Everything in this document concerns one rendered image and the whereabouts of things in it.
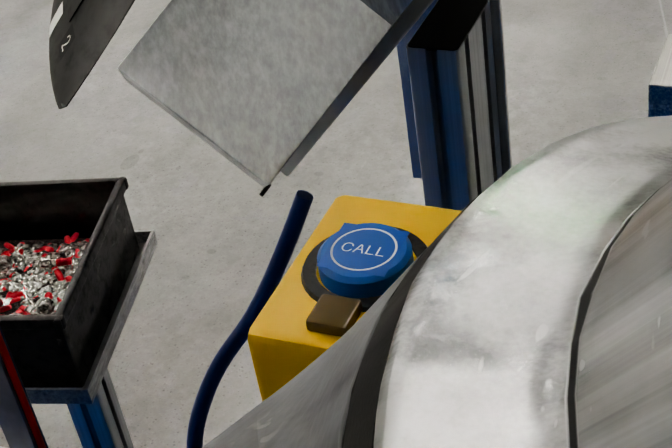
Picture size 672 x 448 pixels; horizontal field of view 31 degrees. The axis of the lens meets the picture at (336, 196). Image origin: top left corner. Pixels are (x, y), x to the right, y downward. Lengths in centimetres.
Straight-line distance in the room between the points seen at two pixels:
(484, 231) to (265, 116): 68
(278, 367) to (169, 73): 38
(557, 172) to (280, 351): 33
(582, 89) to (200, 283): 94
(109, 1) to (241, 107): 21
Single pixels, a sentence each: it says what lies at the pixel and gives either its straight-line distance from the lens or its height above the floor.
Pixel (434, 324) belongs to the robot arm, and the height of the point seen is 129.
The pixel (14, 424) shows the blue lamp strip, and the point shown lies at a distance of 75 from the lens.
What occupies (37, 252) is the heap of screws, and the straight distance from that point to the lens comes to 99.
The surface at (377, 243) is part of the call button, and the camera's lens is 51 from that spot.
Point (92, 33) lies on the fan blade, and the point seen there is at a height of 95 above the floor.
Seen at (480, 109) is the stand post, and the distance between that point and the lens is 106.
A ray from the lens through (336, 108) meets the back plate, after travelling 95.
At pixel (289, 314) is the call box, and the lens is 50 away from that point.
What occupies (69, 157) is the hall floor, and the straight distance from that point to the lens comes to 274.
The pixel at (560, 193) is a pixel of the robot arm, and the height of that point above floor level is 130.
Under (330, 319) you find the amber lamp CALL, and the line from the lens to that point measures 48.
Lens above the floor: 139
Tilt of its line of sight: 35 degrees down
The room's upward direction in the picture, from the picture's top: 10 degrees counter-clockwise
